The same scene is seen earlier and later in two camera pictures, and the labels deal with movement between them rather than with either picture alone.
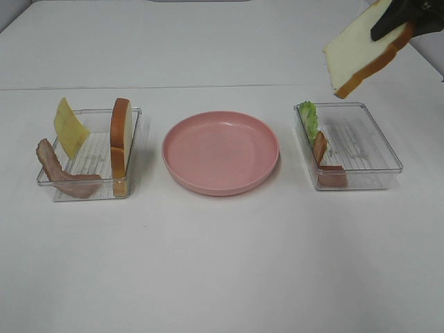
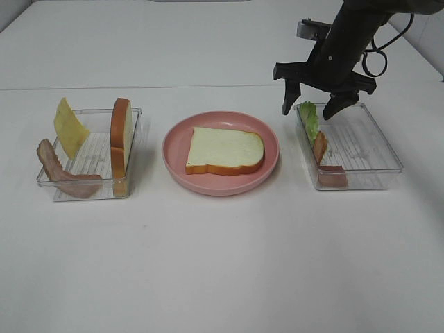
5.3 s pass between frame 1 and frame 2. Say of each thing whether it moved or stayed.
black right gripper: moved
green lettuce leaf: stayed
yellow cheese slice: stayed
